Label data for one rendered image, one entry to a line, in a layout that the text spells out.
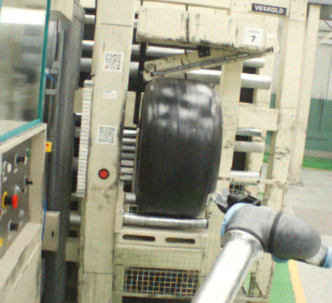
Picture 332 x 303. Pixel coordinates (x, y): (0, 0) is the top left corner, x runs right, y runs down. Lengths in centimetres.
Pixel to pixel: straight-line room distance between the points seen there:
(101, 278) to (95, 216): 28
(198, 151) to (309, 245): 59
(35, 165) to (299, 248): 94
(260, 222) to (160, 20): 116
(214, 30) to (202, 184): 76
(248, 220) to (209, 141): 51
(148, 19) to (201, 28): 25
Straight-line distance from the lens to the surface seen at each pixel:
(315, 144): 1092
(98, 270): 192
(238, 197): 155
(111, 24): 175
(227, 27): 205
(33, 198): 163
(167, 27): 201
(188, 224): 177
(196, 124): 158
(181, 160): 156
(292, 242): 114
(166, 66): 213
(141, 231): 174
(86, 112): 176
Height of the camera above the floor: 146
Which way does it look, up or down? 7 degrees down
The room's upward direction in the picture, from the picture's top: 6 degrees clockwise
